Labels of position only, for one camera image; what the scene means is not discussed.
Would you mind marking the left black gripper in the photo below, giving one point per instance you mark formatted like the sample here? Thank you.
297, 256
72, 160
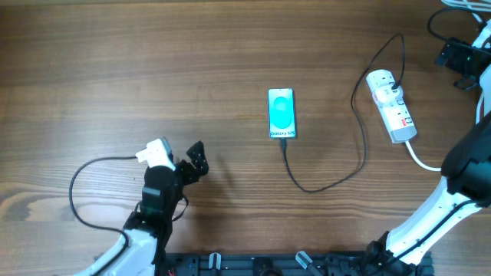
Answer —
200, 162

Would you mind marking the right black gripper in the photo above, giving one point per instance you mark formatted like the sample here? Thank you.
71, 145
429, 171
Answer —
454, 60

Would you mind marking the white power strip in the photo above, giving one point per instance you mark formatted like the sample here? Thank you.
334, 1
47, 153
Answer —
396, 116

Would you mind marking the turquoise Galaxy smartphone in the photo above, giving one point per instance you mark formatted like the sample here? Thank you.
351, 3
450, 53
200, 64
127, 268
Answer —
281, 103

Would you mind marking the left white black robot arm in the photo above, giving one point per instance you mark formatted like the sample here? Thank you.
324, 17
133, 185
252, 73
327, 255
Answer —
141, 247

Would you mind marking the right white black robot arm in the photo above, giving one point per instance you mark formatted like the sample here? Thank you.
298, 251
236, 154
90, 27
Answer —
464, 186

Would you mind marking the white charger plug adapter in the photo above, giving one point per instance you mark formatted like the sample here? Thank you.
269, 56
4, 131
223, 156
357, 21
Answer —
386, 94

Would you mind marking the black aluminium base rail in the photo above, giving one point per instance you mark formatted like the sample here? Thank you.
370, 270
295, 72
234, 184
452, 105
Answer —
335, 263

